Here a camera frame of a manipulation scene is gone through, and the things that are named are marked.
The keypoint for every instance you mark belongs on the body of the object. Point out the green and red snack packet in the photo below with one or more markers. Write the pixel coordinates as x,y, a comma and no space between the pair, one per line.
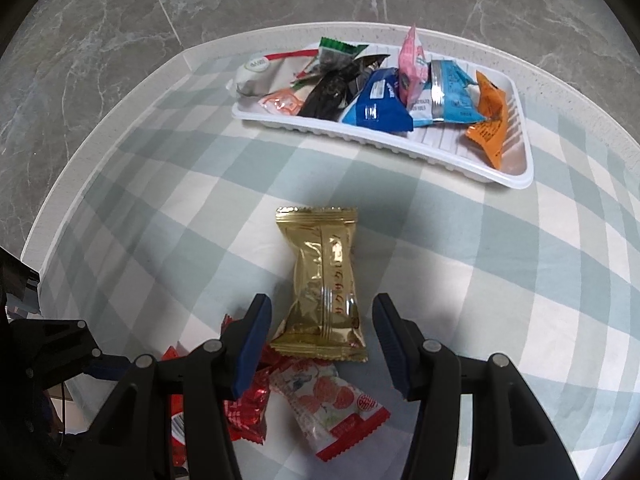
335,50

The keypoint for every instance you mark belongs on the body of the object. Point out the person's dark clothing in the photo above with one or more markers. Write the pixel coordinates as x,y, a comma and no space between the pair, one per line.
30,460

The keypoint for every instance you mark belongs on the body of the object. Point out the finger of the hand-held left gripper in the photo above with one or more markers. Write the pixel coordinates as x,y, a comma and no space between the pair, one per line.
107,366

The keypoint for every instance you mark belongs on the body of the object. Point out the light blue snack packet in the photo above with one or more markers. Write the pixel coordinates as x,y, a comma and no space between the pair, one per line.
455,95

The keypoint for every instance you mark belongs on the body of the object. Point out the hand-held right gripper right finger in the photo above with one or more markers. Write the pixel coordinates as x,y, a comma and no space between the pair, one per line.
395,350

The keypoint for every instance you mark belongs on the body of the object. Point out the white pouch with red stripe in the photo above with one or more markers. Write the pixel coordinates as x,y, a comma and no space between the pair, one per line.
270,75

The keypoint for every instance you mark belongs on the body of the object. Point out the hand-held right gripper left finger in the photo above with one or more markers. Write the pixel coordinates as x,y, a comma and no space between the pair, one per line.
250,340

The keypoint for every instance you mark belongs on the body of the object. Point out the white peach print snack packet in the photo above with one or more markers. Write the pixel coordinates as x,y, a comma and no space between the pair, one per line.
325,395

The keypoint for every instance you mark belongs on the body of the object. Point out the large red snack packet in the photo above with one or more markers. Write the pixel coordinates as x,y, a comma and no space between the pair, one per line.
176,425

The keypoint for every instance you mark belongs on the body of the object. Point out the pink snack packet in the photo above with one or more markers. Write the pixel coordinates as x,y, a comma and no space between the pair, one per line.
412,60

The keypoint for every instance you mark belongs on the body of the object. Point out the clear orange print snack packet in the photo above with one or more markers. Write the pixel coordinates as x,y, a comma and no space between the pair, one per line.
282,102

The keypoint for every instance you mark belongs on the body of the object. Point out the red foil snack packet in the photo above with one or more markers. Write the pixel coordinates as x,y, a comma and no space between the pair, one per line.
247,405

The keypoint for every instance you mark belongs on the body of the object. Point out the gold snack packet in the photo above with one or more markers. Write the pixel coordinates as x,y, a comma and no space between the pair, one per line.
320,280

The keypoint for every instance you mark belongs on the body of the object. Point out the green checkered tablecloth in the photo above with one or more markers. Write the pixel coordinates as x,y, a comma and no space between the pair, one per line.
475,270

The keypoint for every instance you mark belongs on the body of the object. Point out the white plastic tray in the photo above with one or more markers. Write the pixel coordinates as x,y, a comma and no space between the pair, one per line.
450,145

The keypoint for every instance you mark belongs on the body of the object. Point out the black snack packet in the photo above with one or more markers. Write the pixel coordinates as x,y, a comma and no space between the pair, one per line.
330,92

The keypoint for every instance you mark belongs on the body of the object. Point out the dark blue snack packet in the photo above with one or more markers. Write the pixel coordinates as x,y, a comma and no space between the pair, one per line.
380,105

